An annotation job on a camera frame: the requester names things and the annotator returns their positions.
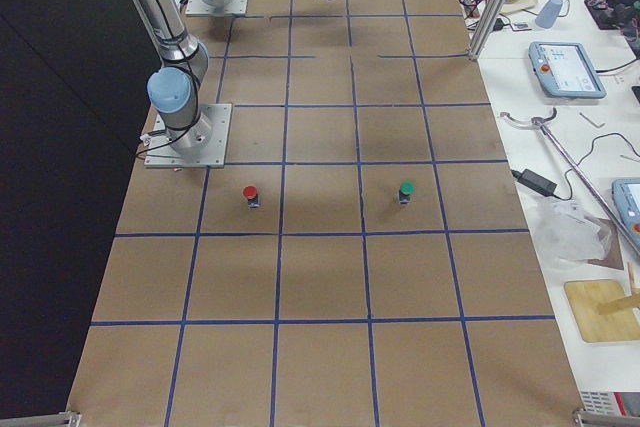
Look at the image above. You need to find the green push button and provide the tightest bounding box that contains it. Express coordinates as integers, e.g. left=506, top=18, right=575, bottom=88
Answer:
left=398, top=181, right=415, bottom=205

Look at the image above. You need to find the red push button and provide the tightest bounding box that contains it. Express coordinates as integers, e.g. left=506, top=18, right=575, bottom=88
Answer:
left=242, top=185, right=261, bottom=209

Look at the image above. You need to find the blue plastic cup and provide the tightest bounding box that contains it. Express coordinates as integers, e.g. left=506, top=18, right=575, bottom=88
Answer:
left=534, top=0, right=564, bottom=29

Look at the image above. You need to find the far teach pendant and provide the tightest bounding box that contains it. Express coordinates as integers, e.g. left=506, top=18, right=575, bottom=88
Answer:
left=528, top=42, right=607, bottom=99

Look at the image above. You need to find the teach pendant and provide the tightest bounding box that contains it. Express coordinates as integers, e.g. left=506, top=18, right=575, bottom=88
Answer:
left=528, top=42, right=607, bottom=99
left=612, top=178, right=640, bottom=253

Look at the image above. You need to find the metal reacher stick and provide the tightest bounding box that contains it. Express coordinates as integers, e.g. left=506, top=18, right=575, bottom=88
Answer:
left=499, top=107, right=639, bottom=256

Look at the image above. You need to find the black power adapter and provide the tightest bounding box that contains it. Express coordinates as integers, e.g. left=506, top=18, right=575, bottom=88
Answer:
left=512, top=169, right=557, bottom=197

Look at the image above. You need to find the clear plastic bag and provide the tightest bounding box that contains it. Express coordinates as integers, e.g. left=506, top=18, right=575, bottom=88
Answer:
left=532, top=198, right=623, bottom=270

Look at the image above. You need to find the near teach pendant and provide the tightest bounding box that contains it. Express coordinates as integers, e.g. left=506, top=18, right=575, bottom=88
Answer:
left=612, top=178, right=640, bottom=253

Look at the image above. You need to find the wooden cutting board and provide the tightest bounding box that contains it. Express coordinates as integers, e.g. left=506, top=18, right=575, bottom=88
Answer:
left=564, top=280, right=639, bottom=343

